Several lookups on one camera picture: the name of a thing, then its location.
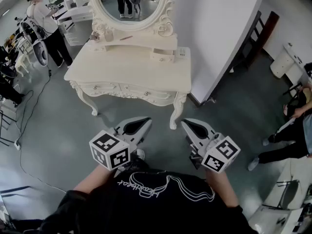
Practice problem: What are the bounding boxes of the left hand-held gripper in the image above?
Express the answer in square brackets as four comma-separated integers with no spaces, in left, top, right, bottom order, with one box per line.
[89,117,153,172]

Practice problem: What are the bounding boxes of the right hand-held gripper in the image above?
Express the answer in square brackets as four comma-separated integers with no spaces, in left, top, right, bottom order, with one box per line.
[180,118,241,174]

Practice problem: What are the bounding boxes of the cream ornate vanity table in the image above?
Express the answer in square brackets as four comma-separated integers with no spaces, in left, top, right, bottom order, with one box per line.
[63,0,192,131]

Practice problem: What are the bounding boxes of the small vanity drawer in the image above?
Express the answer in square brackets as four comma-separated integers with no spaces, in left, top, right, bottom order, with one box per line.
[152,47,176,64]

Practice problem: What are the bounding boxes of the person's left forearm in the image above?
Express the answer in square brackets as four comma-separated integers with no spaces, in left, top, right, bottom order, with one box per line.
[73,164,118,195]

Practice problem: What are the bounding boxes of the person's right forearm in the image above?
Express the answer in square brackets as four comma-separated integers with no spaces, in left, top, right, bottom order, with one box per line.
[205,169,240,208]

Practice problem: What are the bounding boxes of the ornate white drawer front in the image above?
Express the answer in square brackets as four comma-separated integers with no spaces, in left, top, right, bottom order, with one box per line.
[74,81,120,92]
[119,83,176,101]

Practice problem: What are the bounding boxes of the person's white shoe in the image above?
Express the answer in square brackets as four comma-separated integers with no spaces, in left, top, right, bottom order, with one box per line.
[133,149,146,161]

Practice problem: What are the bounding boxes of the person's black printed shirt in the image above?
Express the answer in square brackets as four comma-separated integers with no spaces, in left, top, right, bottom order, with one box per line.
[40,166,252,234]

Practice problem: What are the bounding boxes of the dark wooden chair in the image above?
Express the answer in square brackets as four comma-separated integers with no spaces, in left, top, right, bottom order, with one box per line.
[228,10,280,73]

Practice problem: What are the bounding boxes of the curved white cabinet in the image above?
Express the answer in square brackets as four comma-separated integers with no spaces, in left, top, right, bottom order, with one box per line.
[270,42,311,83]

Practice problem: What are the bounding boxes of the black metal chair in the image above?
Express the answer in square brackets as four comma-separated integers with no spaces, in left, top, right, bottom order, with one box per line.
[262,179,301,210]

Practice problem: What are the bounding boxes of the oval white framed mirror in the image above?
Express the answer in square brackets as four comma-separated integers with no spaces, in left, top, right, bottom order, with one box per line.
[87,0,176,38]

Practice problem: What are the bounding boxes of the round black fan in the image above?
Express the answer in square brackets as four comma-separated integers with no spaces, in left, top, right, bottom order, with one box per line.
[32,42,50,68]

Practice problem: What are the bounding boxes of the white shelf unit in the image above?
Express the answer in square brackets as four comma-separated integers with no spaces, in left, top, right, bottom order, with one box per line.
[58,0,95,46]

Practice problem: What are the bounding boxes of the small white ornate chair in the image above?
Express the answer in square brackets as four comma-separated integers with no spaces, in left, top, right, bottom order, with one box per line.
[15,53,33,77]

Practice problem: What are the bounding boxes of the black floor cable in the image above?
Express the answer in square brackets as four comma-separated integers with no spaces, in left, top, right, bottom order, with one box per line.
[17,68,53,146]

